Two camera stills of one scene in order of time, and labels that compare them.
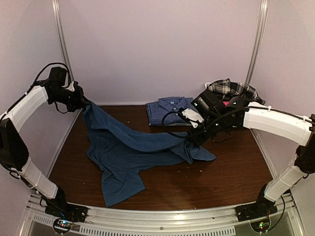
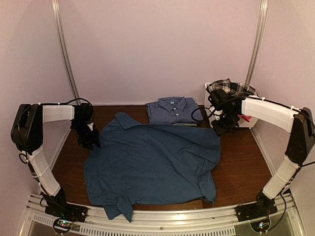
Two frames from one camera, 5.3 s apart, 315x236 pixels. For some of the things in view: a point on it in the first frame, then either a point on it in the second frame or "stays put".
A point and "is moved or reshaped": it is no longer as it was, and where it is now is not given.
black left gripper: (80, 101) -> (95, 140)
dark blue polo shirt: (119, 153) is moved or reshaped
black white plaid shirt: (225, 88) stays put
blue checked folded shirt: (167, 111) stays put
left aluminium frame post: (58, 18) stays put
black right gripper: (193, 137) -> (219, 131)
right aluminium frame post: (258, 39) stays put
